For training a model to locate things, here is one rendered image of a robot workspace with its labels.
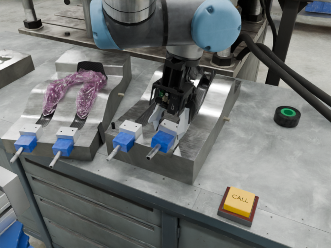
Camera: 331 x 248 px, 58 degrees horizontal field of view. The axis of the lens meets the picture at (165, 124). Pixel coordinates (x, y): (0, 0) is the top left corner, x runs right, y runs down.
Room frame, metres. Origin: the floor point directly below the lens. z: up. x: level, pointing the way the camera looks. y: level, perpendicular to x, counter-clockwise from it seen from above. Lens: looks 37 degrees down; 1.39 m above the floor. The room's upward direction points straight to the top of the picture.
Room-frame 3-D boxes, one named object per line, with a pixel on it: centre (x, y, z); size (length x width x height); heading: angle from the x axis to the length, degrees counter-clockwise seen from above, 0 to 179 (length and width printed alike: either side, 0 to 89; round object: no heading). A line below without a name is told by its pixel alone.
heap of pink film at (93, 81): (0.88, 0.30, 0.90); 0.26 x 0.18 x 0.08; 172
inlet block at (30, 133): (0.62, 0.39, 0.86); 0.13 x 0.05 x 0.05; 172
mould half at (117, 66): (0.88, 0.30, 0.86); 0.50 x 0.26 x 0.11; 172
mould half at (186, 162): (0.81, -0.06, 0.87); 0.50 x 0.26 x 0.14; 155
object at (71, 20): (1.85, 0.11, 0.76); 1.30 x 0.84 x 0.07; 65
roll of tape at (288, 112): (0.81, -0.40, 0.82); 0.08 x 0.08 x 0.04
